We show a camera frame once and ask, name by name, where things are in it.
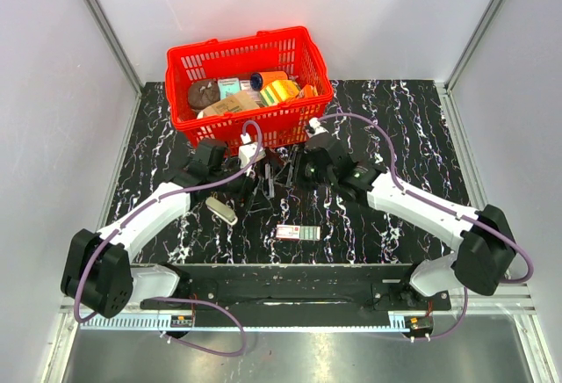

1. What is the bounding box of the brown round bun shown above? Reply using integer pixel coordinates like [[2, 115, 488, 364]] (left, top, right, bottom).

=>
[[188, 79, 220, 111]]

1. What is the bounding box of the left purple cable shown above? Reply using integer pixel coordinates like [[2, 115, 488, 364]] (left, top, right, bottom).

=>
[[72, 119, 264, 357]]

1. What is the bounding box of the orange snack packet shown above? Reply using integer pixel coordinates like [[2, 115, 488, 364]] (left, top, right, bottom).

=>
[[289, 84, 318, 101]]

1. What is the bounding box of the teal white small box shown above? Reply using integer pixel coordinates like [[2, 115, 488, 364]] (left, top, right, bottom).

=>
[[217, 77, 241, 99]]

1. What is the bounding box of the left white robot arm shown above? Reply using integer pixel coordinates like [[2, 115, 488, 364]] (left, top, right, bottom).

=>
[[61, 134, 264, 323]]

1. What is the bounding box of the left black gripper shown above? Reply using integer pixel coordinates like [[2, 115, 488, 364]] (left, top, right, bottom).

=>
[[210, 158, 272, 213]]

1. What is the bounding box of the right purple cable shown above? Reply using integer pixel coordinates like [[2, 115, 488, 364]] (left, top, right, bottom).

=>
[[312, 112, 535, 343]]

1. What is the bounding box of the black stapler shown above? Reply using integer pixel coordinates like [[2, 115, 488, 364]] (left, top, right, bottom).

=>
[[260, 151, 289, 199]]

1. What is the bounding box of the red plastic shopping basket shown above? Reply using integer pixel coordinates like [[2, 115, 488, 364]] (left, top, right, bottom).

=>
[[164, 25, 335, 163]]

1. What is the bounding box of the orange tube blue cap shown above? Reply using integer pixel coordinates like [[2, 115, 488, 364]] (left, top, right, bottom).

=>
[[249, 70, 288, 90]]

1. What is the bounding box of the yellow green sponge pack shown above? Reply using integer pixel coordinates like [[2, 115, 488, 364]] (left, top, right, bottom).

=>
[[260, 79, 300, 106]]

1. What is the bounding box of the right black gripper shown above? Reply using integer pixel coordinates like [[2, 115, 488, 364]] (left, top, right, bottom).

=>
[[273, 145, 335, 192]]

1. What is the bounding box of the beige and white stapler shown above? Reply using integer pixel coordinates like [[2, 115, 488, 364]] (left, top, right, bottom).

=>
[[205, 197, 238, 226]]

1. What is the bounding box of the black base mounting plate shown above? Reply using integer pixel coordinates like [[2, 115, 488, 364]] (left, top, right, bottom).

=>
[[140, 263, 453, 329]]

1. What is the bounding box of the brown cardboard box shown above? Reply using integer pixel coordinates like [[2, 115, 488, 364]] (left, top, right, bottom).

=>
[[198, 90, 260, 118]]

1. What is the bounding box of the aluminium frame rail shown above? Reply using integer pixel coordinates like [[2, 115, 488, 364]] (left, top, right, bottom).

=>
[[56, 279, 539, 334]]

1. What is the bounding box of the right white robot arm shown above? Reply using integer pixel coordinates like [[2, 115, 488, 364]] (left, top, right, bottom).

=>
[[296, 118, 516, 309]]

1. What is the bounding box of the red white staple box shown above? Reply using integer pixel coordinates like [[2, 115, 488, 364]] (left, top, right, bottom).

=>
[[276, 225, 321, 241]]

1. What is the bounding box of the purple cable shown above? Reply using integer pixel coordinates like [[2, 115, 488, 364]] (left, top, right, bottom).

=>
[[72, 119, 264, 357], [312, 112, 535, 343]]

